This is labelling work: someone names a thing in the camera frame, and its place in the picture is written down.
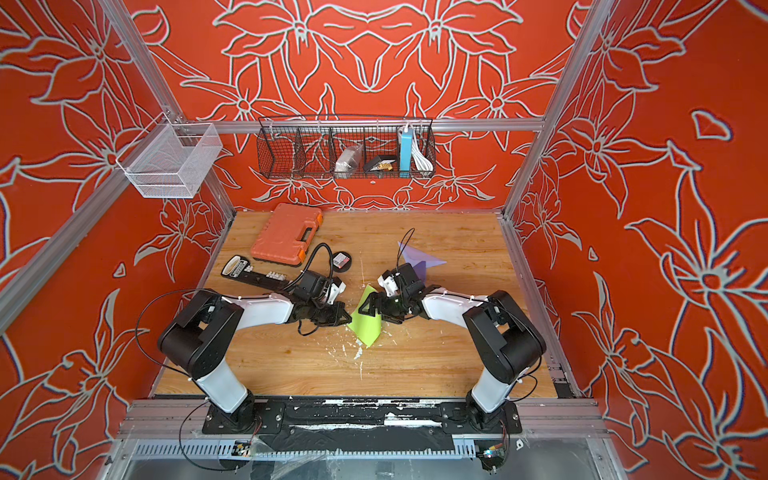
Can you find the silver packet in basket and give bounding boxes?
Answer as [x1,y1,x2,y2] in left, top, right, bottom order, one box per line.
[333,145,363,179]

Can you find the white slotted cable duct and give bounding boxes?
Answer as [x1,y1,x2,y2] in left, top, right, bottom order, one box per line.
[131,439,478,461]

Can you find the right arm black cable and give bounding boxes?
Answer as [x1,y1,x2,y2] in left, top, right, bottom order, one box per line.
[394,227,418,268]

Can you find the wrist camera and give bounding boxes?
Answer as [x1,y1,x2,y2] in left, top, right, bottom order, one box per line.
[320,277,346,305]
[377,263,425,298]

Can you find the white cables in basket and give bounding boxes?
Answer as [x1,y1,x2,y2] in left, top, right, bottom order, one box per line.
[412,128,436,175]

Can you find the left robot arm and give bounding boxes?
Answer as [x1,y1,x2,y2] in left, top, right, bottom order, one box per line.
[158,289,352,433]

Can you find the light blue box in basket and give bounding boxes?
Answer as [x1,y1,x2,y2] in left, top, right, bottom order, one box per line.
[398,130,413,178]

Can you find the dark purple square paper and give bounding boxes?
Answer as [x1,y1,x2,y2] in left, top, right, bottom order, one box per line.
[412,262,427,283]

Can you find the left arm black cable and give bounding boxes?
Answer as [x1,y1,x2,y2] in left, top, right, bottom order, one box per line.
[281,242,336,295]

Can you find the clear plastic wall bin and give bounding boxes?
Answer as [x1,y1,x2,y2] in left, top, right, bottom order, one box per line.
[117,123,222,199]

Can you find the light lavender square paper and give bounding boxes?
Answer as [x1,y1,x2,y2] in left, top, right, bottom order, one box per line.
[396,242,446,270]

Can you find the black round disc with label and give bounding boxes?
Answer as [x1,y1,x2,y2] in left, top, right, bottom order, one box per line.
[332,251,352,273]

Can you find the orange plastic tool case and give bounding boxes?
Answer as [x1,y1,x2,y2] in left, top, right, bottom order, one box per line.
[250,203,323,266]

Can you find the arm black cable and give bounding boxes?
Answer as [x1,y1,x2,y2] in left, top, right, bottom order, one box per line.
[394,227,418,268]
[281,242,336,295]

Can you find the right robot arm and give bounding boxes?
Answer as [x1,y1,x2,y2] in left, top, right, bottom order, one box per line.
[357,285,547,432]

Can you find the black item in basket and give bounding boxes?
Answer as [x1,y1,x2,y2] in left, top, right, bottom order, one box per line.
[363,155,399,173]

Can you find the lime green square paper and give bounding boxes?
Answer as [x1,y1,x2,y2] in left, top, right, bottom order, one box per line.
[347,285,382,347]

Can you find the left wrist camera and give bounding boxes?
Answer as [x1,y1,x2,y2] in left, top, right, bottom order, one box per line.
[320,277,346,305]

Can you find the black wire wall basket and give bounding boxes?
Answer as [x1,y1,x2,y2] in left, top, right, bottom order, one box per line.
[256,115,438,180]

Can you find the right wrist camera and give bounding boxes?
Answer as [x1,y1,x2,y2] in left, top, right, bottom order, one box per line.
[377,263,425,298]

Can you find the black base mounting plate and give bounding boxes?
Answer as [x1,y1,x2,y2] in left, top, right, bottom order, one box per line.
[202,396,522,435]

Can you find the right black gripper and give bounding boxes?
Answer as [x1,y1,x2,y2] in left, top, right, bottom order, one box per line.
[357,292,411,326]

